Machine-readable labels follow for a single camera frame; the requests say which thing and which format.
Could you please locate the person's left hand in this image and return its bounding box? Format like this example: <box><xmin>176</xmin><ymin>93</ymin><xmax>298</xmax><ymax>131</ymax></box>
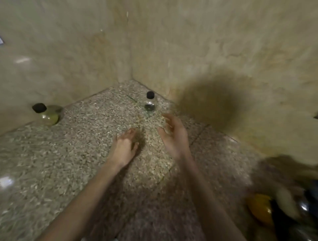
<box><xmin>107</xmin><ymin>128</ymin><xmax>140</xmax><ymax>170</ymax></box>

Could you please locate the person's right hand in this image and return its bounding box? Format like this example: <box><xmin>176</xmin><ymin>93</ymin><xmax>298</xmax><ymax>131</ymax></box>
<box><xmin>157</xmin><ymin>113</ymin><xmax>191</xmax><ymax>161</ymax></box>

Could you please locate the person's left forearm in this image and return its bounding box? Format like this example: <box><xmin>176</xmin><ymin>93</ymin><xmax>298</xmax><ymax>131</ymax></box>
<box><xmin>37</xmin><ymin>160</ymin><xmax>125</xmax><ymax>241</ymax></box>

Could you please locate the person's right forearm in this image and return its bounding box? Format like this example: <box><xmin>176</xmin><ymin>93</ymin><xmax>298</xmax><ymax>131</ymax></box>
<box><xmin>178</xmin><ymin>154</ymin><xmax>247</xmax><ymax>241</ymax></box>

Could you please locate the small clear bottle black cap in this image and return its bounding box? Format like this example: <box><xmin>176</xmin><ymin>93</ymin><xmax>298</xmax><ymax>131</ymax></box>
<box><xmin>144</xmin><ymin>91</ymin><xmax>157</xmax><ymax>113</ymax></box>

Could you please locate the green bottle with black cap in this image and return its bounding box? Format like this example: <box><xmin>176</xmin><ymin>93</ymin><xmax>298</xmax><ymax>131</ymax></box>
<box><xmin>32</xmin><ymin>103</ymin><xmax>63</xmax><ymax>126</ymax></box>

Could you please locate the yellow round container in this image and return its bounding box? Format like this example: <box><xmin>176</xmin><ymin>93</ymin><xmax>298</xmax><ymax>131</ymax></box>
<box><xmin>246</xmin><ymin>193</ymin><xmax>275</xmax><ymax>227</ymax></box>

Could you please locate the white rounded object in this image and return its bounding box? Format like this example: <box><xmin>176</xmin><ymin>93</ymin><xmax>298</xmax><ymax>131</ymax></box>
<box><xmin>275</xmin><ymin>188</ymin><xmax>300</xmax><ymax>220</ymax></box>

